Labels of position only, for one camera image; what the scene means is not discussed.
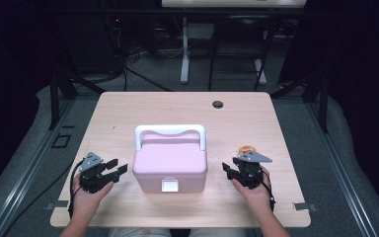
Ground person's left hand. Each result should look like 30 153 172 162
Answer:
71 176 114 216

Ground grey tape strip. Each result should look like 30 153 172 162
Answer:
291 201 318 212
44 200 70 210

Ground pink storage box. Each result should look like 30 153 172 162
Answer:
131 123 209 199

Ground black metal stand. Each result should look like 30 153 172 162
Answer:
47 70 107 131
270 70 330 134

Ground white desk with legs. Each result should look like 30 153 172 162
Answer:
161 0 307 86

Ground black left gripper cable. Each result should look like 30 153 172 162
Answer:
67 159 85 219

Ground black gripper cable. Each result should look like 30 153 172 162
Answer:
260 169 276 212
67 159 85 219

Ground person's right hand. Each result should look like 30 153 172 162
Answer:
231 167 275 215

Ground metal floor rail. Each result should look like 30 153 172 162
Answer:
0 98 77 237
305 98 379 237

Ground black floor cables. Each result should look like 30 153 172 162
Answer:
112 19 186 93

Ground round orange snack packet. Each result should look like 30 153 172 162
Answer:
239 145 257 156

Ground black metal chair frame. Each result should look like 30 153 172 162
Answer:
207 14 277 92

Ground dark computer tower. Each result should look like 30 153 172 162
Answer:
62 13 123 74

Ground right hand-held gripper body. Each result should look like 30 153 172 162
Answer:
232 151 273 191

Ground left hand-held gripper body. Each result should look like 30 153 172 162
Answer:
78 151 109 195

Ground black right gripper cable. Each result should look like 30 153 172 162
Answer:
260 169 276 212

